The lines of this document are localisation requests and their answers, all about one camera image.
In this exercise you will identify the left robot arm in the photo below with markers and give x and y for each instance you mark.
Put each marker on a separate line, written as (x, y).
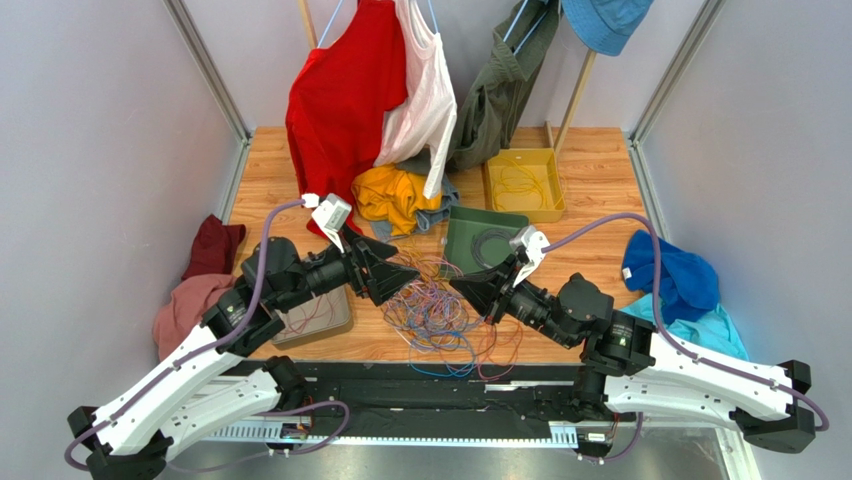
(208, 382)

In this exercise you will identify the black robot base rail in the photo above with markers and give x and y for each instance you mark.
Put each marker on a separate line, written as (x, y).
(290, 408)

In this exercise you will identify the wooden rack pole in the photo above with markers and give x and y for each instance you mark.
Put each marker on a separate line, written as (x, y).
(556, 141)

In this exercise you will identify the turquoise cloth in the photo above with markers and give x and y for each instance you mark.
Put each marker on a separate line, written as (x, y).
(712, 329)

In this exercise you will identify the red hanging shirt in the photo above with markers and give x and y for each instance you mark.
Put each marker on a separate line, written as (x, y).
(337, 103)

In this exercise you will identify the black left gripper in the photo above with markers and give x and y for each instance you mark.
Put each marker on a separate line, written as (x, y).
(383, 277)

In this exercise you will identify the olive green hanging garment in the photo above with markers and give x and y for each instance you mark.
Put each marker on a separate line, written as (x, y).
(491, 112)

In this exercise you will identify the grey plastic tray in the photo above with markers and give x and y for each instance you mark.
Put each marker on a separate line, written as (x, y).
(322, 317)

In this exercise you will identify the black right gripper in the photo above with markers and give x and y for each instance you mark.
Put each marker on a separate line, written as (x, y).
(502, 291)

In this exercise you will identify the dusty pink cloth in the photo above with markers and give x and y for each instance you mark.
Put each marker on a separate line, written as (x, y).
(188, 302)

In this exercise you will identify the green plastic tray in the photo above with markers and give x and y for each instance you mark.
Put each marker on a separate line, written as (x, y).
(478, 239)

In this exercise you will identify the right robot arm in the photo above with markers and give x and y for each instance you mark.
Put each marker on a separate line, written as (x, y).
(630, 366)

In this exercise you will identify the dark blue cloth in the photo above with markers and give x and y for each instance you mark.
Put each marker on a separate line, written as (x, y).
(689, 285)

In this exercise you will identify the yellow plastic tray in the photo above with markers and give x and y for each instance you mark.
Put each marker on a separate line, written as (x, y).
(525, 181)

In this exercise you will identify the yellow crumpled garment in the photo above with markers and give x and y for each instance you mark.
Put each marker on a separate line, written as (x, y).
(388, 193)

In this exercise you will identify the white hanging tank top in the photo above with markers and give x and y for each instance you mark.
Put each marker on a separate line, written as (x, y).
(427, 117)

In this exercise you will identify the grey-blue cloth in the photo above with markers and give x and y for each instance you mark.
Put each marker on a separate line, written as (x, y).
(427, 219)

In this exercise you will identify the maroon cloth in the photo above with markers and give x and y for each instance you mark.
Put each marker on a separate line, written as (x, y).
(214, 248)

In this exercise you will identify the light blue bucket hat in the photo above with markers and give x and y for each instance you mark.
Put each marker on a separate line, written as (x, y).
(605, 26)

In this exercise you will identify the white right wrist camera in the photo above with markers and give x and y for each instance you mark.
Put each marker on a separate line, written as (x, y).
(528, 245)

